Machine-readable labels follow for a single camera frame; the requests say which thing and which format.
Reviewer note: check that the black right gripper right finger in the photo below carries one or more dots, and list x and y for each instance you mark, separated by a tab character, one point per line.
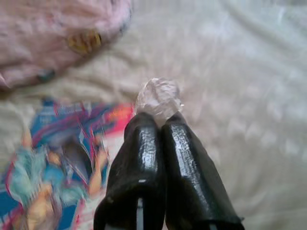
189	179

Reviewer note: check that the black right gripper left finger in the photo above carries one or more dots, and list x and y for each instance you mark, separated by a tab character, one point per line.
141	167

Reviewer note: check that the clear plastic wrapper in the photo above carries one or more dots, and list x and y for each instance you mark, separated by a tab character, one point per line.
160	98

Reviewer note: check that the colourful comic book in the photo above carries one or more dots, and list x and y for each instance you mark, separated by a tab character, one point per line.
48	155

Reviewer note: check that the beige patterned bed sheet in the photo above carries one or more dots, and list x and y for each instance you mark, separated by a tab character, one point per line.
239	83

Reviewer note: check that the pink printed blanket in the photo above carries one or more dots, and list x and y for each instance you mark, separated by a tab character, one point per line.
43	36

